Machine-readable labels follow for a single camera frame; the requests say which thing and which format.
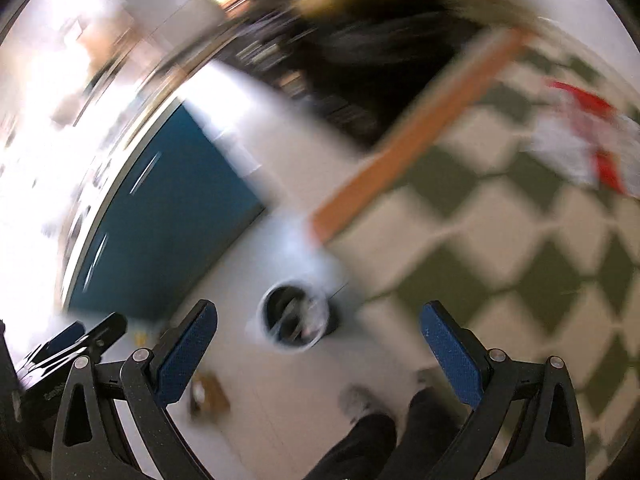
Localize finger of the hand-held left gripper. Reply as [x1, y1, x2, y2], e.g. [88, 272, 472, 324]
[17, 321, 86, 376]
[27, 312, 127, 368]

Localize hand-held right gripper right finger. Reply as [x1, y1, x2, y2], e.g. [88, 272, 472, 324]
[419, 301, 587, 480]

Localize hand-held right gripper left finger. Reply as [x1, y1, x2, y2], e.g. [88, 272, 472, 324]
[50, 299, 219, 480]

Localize black round trash bin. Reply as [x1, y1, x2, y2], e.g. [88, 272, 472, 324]
[256, 280, 337, 353]

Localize person's dark pants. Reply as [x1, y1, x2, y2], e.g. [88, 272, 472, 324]
[305, 387, 473, 480]

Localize blue kitchen cabinet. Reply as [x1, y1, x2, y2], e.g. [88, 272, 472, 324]
[62, 100, 266, 321]

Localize red and white snack bag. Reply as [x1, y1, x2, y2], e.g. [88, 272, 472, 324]
[530, 80, 640, 196]

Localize black gas stove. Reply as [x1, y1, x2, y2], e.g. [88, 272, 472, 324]
[220, 10, 481, 148]

